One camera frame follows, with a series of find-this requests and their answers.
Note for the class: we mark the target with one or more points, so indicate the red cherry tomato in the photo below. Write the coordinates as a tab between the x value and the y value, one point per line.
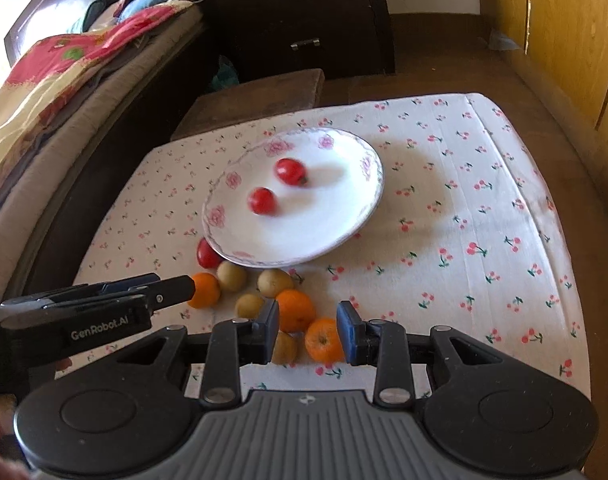
261	200
290	171
206	256

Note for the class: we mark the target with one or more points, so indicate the brown wooden stool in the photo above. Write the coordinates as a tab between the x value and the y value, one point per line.
254	102

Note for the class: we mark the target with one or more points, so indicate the dark wooden dresser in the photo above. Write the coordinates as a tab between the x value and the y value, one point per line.
329	20

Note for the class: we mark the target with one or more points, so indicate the clear plastic scrap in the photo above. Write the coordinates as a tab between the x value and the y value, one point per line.
503	41

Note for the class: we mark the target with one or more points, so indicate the small orange mandarin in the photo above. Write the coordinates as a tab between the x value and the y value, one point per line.
206	291
323	342
296	310

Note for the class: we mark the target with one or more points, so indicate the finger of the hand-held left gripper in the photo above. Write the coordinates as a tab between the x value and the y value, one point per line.
173	291
128	285

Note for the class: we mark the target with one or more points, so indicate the floral red yellow blanket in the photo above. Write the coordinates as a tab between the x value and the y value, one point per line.
48	75

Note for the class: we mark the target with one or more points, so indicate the beige mattress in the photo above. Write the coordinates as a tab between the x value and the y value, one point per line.
48	160

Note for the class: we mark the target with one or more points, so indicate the tan longan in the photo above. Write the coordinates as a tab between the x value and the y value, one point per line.
231	276
275	282
285	347
249	305

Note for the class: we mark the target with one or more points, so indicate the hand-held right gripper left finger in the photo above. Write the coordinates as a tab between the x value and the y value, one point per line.
270	327

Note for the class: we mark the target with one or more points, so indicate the green plastic bag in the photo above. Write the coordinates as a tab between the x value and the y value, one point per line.
225	76

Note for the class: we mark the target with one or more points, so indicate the white floral-rim plate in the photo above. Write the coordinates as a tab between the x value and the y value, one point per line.
314	220

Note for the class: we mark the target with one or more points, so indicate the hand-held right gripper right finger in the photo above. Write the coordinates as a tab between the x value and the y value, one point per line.
348	332

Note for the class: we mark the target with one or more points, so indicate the white cherry-print tablecloth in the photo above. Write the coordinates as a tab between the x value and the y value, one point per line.
459	220

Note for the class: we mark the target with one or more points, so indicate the yellow wooden wardrobe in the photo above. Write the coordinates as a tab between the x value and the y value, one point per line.
564	25

